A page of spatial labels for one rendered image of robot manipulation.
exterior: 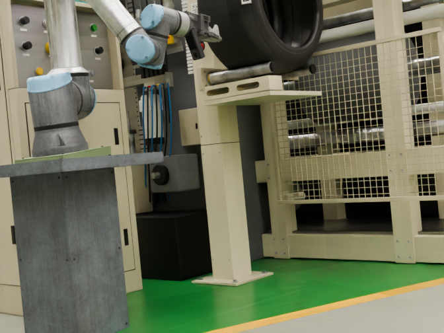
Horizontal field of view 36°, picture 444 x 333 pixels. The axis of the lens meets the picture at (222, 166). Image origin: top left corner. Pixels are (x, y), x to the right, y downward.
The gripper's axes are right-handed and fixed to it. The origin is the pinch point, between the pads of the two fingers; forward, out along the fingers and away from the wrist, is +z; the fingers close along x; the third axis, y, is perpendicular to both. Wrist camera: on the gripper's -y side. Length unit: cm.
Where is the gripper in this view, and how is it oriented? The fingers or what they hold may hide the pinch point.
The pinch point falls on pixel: (219, 41)
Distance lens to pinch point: 267.1
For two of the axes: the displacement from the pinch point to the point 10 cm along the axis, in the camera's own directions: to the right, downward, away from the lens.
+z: 6.7, 0.5, 7.4
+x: -7.4, 0.6, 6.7
